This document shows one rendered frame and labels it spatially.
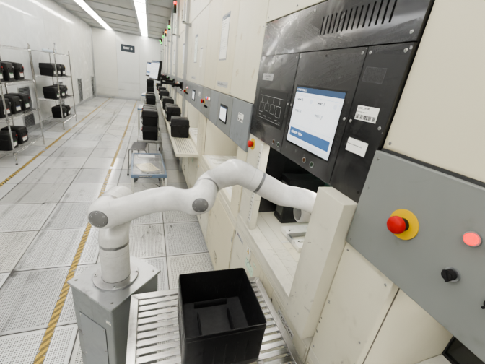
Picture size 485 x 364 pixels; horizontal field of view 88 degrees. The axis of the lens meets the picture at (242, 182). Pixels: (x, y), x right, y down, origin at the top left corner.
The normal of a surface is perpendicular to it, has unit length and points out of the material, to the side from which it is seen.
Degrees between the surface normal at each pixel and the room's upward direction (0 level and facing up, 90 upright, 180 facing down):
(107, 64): 90
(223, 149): 90
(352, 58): 90
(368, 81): 90
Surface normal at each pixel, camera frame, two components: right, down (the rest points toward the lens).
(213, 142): 0.32, 0.40
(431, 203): -0.94, 0.00
